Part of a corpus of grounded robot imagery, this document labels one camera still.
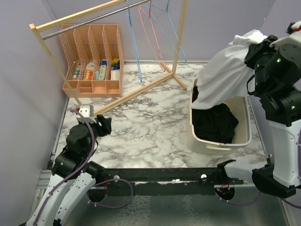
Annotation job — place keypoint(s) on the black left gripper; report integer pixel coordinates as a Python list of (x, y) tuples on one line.
[(105, 128)]

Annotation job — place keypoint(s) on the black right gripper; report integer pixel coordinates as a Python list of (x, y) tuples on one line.
[(256, 47)]

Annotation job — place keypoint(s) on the white t shirt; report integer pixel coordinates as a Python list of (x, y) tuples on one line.
[(225, 76)]

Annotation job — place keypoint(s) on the black t shirt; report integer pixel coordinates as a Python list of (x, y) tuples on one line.
[(216, 124)]

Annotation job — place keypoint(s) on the blue hanger with white shirt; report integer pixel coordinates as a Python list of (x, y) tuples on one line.
[(128, 15)]

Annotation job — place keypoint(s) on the pink clothes hanger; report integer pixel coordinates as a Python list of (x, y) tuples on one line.
[(145, 16)]

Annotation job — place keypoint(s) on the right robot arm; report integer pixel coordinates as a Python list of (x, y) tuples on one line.
[(277, 67)]

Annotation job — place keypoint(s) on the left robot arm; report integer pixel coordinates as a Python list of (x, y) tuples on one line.
[(73, 174)]

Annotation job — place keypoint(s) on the pink plastic organizer basket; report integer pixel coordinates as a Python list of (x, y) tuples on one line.
[(95, 60)]

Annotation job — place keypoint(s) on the cream laundry basket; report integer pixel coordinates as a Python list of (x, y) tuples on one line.
[(242, 137)]

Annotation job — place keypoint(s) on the wooden clothes rack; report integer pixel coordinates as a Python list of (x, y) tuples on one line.
[(44, 27)]

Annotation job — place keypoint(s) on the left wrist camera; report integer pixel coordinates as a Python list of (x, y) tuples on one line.
[(87, 111)]

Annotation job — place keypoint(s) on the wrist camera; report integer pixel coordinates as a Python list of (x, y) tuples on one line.
[(87, 111), (289, 35)]

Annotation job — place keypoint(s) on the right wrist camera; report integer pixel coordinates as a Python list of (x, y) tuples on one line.
[(289, 35)]

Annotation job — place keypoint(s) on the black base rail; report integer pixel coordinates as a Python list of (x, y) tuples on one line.
[(167, 181)]

